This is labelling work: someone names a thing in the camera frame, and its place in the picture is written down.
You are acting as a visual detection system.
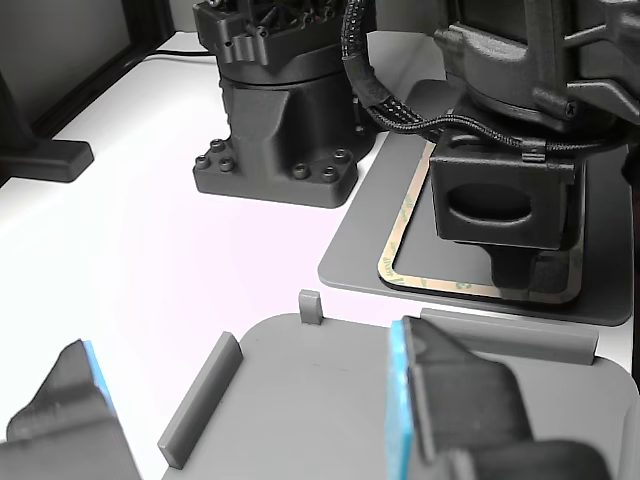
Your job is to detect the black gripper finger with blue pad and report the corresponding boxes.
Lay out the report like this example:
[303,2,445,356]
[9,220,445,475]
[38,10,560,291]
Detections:
[0,338,144,480]
[384,315,614,480]
[529,249,572,302]

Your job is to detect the black gripper body oval hole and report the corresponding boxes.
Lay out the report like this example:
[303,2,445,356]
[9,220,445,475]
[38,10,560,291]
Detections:
[429,132,589,254]

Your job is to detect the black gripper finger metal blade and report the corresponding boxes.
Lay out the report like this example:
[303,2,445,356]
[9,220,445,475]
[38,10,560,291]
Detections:
[487,243,533,301]

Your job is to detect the tan rectangular adhesive frame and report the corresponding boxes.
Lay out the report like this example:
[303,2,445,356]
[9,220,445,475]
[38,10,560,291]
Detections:
[375,141,586,307]

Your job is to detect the black six-joint robot arm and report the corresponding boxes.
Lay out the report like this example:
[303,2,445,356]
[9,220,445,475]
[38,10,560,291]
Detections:
[191,0,640,210]

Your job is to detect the grey holder plate with ridges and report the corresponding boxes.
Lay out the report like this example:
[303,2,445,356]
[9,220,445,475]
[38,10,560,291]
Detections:
[157,288,640,480]

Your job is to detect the flat grey plate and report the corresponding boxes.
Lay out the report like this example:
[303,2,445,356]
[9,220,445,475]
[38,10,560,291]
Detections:
[317,79,632,329]

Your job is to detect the black stand foot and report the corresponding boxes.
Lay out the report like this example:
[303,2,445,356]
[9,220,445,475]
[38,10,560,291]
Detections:
[0,69,95,182]

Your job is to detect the black framed panel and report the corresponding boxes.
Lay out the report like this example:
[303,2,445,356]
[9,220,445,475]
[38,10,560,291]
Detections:
[29,0,176,139]

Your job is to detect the thin black cable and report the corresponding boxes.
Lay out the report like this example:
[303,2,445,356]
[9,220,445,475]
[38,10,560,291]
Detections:
[149,47,221,60]

